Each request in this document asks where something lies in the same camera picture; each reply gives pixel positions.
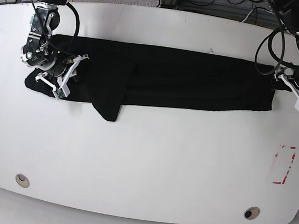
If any aluminium frame rack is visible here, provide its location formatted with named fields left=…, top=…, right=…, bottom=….
left=158, top=0, right=276, bottom=25

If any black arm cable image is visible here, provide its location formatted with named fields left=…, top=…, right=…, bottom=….
left=25, top=0, right=80, bottom=54
left=254, top=15, right=299, bottom=76

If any wrist camera board image left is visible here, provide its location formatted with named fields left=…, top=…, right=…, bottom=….
left=52, top=89, right=68, bottom=100

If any red tape marking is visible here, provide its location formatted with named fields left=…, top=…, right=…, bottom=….
left=270, top=145, right=297, bottom=185

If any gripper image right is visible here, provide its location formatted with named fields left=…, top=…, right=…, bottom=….
left=275, top=67, right=299, bottom=105

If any right table cable grommet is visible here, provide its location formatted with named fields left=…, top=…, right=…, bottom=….
left=244, top=207, right=260, bottom=220

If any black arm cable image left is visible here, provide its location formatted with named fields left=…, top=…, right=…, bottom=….
left=25, top=0, right=80, bottom=54

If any black printed T-shirt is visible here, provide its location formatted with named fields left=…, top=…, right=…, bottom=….
left=21, top=31, right=291, bottom=139

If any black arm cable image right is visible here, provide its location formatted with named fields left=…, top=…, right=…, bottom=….
left=254, top=15, right=299, bottom=76

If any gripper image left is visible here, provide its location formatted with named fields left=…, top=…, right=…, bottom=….
left=35, top=54, right=89, bottom=95

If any left table cable grommet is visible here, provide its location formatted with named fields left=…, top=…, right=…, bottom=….
left=15, top=173, right=30, bottom=188

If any table cable grommet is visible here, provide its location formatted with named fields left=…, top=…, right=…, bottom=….
left=15, top=173, right=30, bottom=188
left=244, top=207, right=260, bottom=220

